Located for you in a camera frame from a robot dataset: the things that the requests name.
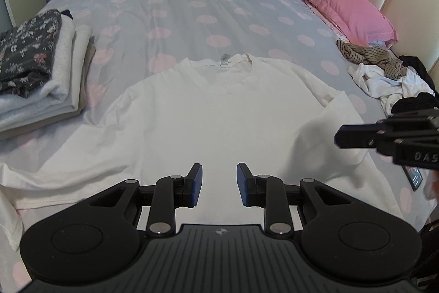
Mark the bed with polka dot sheet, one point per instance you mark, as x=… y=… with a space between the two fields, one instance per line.
x=205 y=4

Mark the black and grey garment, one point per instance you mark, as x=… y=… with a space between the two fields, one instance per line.
x=416 y=102

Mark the white T-shirt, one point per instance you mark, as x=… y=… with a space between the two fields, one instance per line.
x=223 y=124

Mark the white cloth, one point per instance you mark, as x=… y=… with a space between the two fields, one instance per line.
x=8 y=221

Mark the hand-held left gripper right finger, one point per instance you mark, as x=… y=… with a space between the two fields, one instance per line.
x=241 y=185

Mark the smartphone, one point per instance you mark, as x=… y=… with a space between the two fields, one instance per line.
x=413 y=176

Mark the white crumpled garment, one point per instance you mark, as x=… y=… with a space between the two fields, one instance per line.
x=380 y=83

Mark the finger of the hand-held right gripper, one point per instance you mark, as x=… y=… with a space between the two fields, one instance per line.
x=356 y=136

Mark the pink pillow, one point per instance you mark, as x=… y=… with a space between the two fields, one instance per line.
x=329 y=1

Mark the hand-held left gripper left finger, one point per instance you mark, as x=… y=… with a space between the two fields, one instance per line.
x=197 y=185

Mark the white folded garment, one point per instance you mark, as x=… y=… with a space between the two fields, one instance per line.
x=65 y=73

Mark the dark floral folded garment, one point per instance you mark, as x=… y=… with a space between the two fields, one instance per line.
x=27 y=46

